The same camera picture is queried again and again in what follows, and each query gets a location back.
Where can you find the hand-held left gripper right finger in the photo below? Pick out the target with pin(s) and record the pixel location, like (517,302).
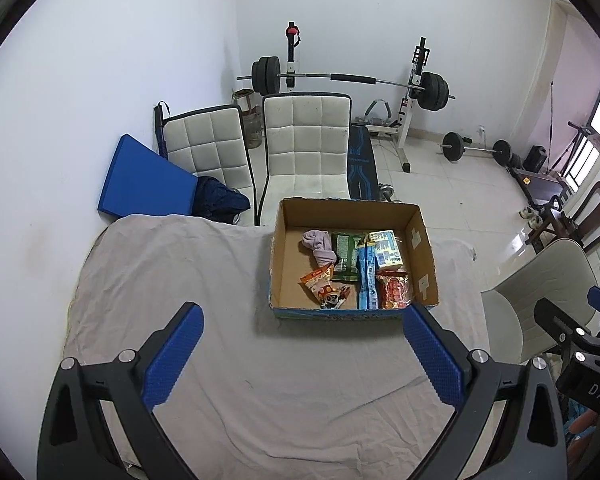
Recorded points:
(432,355)

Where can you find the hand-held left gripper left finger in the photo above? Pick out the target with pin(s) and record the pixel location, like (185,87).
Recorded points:
(172,355)

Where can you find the red snack packet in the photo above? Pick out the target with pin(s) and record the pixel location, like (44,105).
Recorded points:
(394,290)

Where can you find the long blue snack packet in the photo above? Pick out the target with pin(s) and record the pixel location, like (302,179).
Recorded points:
(367,280)

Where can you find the white blue small carton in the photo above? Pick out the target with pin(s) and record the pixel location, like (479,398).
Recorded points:
(387,250)

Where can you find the orange snack packet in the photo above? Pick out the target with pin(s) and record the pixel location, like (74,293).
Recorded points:
(322,287)

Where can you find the green snack packet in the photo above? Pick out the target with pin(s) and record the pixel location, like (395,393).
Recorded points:
(346,255)

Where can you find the cardboard box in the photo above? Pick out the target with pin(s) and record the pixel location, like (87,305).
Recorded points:
(290,270)

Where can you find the purple sock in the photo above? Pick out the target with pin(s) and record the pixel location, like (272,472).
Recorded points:
(317,245)

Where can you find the beige plastic chair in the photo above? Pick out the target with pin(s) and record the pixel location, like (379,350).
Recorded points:
(555,285)

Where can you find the grey table cloth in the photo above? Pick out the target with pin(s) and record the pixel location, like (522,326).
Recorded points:
(180,280)

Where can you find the brown wooden chair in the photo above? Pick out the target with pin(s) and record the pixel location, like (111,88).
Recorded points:
(597,210)

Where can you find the pair of white shoes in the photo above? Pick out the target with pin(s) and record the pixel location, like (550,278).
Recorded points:
(530,212)

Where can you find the black exercise machine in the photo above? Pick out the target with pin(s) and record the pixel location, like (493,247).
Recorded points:
(540,185)

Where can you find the dark blue garment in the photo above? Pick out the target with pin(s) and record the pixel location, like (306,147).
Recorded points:
(220,200)

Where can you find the black speaker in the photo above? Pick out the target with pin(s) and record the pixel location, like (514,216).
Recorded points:
(536,157)

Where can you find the black tripod stand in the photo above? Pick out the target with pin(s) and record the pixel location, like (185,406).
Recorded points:
(580,132)

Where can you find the blue foam mat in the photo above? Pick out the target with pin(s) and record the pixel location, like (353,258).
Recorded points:
(145,180)

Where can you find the short barbell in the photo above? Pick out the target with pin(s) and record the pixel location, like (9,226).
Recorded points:
(452,146)

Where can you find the black weight bench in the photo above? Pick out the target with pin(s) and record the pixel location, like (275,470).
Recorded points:
(362,160)

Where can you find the white padded chair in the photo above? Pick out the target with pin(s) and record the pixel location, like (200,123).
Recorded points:
(207,145)
(305,140)

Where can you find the brown jar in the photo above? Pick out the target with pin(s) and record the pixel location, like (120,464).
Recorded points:
(253,130)

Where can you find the white bench press rack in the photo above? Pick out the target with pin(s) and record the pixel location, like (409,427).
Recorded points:
(410,110)

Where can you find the long barbell with black plates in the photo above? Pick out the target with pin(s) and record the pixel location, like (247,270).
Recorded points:
(432,91)

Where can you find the small brown stool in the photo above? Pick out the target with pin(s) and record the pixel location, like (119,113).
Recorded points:
(242,95)

